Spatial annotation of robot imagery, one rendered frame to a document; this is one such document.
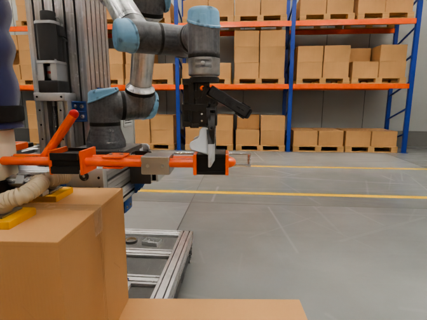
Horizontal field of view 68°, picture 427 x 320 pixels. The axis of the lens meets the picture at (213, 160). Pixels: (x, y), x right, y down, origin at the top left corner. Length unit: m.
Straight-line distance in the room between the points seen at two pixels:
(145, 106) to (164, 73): 6.77
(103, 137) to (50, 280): 0.65
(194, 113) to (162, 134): 7.35
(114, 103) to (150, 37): 0.52
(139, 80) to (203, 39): 0.56
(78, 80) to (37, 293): 0.96
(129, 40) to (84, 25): 0.75
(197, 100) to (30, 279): 0.52
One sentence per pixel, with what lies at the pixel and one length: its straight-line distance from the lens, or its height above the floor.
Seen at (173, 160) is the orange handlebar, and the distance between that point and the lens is 0.76.
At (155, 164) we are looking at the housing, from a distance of 0.77.
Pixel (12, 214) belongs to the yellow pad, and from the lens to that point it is 0.86.
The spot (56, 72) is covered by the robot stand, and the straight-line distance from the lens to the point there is 1.46.
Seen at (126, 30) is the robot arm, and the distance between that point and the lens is 0.79.
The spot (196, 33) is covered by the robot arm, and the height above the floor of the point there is 1.37.
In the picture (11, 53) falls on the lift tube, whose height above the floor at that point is 1.33.
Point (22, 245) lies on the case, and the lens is 0.75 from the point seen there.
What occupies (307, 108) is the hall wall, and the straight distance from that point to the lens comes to 9.28.
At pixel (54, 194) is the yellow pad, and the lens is 0.99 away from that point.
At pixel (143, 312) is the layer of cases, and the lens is 1.16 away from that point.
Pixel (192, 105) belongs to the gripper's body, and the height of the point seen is 1.21.
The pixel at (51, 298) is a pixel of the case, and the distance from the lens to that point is 0.78.
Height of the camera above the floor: 1.22
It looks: 11 degrees down
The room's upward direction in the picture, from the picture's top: straight up
